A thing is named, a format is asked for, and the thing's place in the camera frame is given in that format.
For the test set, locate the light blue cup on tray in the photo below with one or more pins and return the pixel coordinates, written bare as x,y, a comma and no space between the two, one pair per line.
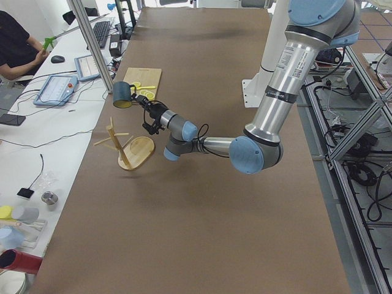
11,238

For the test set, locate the wooden cutting board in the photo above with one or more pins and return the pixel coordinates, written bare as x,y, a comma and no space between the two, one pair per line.
146,76

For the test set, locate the far teach pendant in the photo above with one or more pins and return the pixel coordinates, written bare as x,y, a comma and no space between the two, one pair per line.
86,68

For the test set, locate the seated person black shirt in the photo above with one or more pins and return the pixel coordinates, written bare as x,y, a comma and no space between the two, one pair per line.
21,53

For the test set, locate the aluminium frame post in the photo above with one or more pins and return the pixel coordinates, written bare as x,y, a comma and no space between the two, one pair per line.
90,39

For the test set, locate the grey cup on tray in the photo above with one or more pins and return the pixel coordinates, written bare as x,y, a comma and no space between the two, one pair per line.
27,215

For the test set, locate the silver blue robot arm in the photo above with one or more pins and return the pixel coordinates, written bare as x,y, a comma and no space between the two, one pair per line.
311,26

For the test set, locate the yellow cup on tray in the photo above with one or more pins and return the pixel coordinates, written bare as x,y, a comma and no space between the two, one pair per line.
6,212

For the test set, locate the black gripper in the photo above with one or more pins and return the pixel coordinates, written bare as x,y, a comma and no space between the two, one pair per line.
156,111

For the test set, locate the white bowl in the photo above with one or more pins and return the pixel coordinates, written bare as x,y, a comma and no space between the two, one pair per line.
13,282

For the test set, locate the near teach pendant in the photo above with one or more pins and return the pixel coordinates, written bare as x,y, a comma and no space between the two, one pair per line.
56,91

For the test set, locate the red bottle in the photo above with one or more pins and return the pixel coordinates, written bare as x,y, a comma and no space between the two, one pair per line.
14,260

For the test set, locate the wooden mug tree rack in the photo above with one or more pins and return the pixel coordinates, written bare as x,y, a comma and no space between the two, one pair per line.
133,153

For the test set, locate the yellow plastic spoon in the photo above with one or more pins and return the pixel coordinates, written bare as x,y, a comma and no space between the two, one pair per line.
147,87

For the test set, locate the teach pendant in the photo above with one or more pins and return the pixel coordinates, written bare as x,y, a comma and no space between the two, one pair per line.
86,68
56,91

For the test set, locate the lemon slice outer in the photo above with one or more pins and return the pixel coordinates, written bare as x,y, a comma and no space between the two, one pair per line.
150,95

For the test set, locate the black computer mouse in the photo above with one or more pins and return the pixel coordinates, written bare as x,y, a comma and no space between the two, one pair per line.
56,59

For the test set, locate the black keyboard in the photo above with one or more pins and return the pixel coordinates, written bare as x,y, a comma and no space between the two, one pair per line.
101,30

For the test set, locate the dark blue mug yellow inside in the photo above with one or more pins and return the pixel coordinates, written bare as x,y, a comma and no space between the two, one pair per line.
122,94

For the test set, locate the black box adapter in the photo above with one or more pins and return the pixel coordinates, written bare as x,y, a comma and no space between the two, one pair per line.
115,45

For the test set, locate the small steel cup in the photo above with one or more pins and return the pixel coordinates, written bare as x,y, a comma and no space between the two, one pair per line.
50,199

